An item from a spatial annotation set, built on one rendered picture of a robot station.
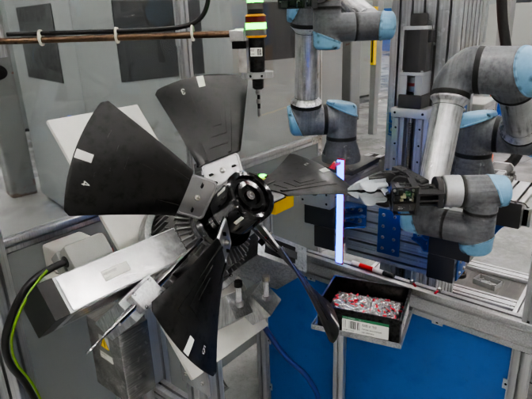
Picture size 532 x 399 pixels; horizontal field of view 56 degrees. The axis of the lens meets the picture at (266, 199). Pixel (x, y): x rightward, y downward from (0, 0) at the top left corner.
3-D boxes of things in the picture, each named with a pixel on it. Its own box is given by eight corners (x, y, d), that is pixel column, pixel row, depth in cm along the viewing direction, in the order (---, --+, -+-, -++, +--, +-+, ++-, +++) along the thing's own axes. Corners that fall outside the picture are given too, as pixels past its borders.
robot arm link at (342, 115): (360, 138, 189) (361, 101, 184) (324, 139, 189) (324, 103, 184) (353, 131, 200) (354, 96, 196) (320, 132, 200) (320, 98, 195)
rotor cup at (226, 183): (180, 214, 109) (210, 186, 100) (214, 181, 119) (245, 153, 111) (227, 262, 110) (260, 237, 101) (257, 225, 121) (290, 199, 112)
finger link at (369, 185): (350, 186, 114) (391, 186, 113) (347, 176, 119) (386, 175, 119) (349, 199, 115) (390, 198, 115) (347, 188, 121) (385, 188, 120)
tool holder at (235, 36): (229, 79, 105) (227, 30, 102) (234, 76, 112) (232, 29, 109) (272, 78, 105) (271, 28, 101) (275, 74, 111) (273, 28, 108)
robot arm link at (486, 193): (511, 214, 114) (517, 179, 111) (462, 215, 115) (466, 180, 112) (498, 203, 121) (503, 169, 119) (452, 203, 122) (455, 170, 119)
